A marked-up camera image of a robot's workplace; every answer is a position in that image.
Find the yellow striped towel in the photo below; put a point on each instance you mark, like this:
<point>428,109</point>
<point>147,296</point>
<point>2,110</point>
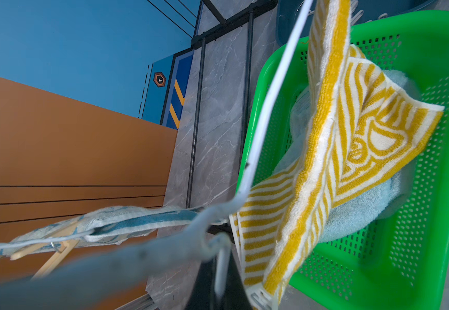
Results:
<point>364,128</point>

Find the light green towel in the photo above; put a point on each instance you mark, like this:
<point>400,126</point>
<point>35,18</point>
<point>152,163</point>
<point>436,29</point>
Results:
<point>380,202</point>

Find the black clothes rack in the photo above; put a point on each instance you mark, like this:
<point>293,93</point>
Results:
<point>226,25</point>

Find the green plastic basket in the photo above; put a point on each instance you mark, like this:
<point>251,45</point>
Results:
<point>398,262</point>

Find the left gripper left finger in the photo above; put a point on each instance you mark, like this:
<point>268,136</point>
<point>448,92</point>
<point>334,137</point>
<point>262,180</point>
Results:
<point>203,292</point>

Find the white clothespin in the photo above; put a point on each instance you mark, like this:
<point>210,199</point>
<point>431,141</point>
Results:
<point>260,299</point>

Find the orange clothespin lower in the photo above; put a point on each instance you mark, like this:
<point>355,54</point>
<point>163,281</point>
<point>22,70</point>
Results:
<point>61,250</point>

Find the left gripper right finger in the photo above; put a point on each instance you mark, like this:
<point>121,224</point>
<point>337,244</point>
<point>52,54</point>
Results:
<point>235,296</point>

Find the dark teal tray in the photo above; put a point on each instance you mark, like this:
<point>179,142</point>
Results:
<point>363,11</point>

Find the bunny pattern towel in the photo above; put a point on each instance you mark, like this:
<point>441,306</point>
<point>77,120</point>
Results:
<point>114,225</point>

